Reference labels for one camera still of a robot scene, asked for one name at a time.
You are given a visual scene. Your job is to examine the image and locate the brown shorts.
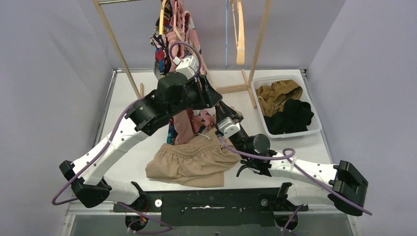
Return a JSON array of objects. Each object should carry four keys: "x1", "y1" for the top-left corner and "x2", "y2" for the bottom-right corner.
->
[{"x1": 255, "y1": 80, "x2": 303, "y2": 117}]

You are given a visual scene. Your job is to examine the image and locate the beige shorts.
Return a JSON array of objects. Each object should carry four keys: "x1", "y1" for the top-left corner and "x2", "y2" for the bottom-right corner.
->
[{"x1": 145, "y1": 115, "x2": 241, "y2": 188}]

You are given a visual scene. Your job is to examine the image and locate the black shorts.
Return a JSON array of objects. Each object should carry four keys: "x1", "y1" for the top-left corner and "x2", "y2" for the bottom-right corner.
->
[{"x1": 264, "y1": 99, "x2": 314, "y2": 135}]

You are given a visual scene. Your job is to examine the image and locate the white plastic basket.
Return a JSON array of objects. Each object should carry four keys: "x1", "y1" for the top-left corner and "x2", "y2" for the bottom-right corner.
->
[{"x1": 251, "y1": 75, "x2": 322, "y2": 139}]

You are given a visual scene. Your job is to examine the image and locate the blue hanger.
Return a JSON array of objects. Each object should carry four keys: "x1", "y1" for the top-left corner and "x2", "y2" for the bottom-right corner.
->
[{"x1": 224, "y1": 0, "x2": 229, "y2": 70}]

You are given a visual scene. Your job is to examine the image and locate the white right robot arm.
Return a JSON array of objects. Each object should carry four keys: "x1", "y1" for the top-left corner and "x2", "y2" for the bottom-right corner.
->
[{"x1": 214, "y1": 101, "x2": 372, "y2": 216}]

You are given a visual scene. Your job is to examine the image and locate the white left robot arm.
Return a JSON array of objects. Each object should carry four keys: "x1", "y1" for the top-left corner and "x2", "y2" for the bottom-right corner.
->
[{"x1": 60, "y1": 72, "x2": 222, "y2": 210}]

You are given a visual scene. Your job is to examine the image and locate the pink shark print shorts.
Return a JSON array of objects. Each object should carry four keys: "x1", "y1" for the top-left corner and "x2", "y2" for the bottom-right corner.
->
[{"x1": 182, "y1": 11, "x2": 213, "y2": 133}]

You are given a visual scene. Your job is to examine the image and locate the comic print shorts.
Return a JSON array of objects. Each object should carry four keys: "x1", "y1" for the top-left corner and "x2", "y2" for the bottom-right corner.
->
[{"x1": 149, "y1": 0, "x2": 178, "y2": 146}]

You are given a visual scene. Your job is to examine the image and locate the yellow hanger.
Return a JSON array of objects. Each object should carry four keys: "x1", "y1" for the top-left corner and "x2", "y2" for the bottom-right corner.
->
[{"x1": 158, "y1": 0, "x2": 168, "y2": 35}]

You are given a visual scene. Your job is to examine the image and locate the wooden clothes rack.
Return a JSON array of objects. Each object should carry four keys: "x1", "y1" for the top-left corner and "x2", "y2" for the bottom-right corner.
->
[{"x1": 92, "y1": 0, "x2": 272, "y2": 108}]

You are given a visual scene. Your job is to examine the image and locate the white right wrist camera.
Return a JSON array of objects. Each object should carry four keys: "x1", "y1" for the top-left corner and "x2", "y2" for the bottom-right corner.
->
[{"x1": 217, "y1": 117, "x2": 241, "y2": 139}]

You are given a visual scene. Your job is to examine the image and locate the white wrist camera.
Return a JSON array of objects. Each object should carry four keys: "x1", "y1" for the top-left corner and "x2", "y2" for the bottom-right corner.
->
[
  {"x1": 217, "y1": 117, "x2": 241, "y2": 139},
  {"x1": 173, "y1": 55, "x2": 200, "y2": 79}
]

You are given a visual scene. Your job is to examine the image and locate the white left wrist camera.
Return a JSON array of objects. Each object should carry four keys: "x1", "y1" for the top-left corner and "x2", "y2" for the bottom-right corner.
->
[{"x1": 173, "y1": 55, "x2": 200, "y2": 79}]

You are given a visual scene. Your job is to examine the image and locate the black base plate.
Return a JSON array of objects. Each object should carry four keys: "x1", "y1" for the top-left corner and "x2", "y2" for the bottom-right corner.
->
[{"x1": 112, "y1": 187, "x2": 310, "y2": 229}]

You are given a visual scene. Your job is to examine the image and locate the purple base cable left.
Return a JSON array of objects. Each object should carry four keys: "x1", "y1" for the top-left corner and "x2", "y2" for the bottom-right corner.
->
[{"x1": 117, "y1": 202, "x2": 173, "y2": 235}]

